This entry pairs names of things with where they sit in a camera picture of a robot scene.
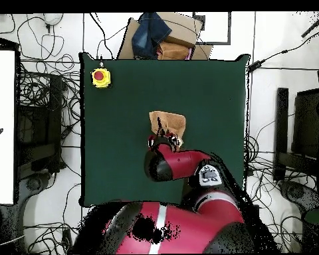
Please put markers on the brown terry towel with label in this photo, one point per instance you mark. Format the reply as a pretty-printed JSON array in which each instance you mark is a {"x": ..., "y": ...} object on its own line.
[{"x": 174, "y": 122}]

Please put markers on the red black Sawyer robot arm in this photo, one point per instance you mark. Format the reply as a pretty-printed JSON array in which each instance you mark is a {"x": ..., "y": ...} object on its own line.
[{"x": 186, "y": 231}]

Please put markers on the dark green table cloth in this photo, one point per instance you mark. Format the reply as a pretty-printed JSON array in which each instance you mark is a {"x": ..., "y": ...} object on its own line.
[{"x": 117, "y": 119}]

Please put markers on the brown towel in box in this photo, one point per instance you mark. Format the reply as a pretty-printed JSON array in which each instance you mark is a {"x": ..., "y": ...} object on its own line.
[{"x": 172, "y": 50}]

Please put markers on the yellow emergency stop red button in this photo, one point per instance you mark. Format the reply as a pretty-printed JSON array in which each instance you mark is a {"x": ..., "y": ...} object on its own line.
[{"x": 101, "y": 78}]

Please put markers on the long black floor bar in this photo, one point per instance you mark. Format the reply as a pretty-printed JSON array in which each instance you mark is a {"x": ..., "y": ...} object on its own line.
[{"x": 281, "y": 132}]

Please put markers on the blue jeans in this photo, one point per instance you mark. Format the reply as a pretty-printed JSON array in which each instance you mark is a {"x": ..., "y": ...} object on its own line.
[{"x": 148, "y": 34}]

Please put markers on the black power adapter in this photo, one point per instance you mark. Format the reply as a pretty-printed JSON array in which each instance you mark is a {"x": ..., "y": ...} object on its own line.
[{"x": 256, "y": 65}]

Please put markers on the cardboard box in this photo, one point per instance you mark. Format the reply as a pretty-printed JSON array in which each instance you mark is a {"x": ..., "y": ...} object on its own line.
[{"x": 180, "y": 26}]

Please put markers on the grey stand base with caster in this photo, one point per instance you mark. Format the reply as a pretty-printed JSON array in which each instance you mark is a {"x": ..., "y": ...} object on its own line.
[
  {"x": 295, "y": 191},
  {"x": 34, "y": 183}
]

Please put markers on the black equipment case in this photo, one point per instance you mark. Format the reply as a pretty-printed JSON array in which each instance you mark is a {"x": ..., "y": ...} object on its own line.
[{"x": 307, "y": 122}]

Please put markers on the black equipment rack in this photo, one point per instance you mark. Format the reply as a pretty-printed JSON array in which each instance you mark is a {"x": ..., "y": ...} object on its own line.
[{"x": 40, "y": 127}]

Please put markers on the black power strip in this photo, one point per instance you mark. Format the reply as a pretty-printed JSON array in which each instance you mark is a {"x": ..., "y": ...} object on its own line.
[{"x": 67, "y": 240}]

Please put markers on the white rectangular table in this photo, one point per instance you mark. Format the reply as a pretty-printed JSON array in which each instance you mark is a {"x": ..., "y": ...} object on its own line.
[{"x": 1, "y": 106}]

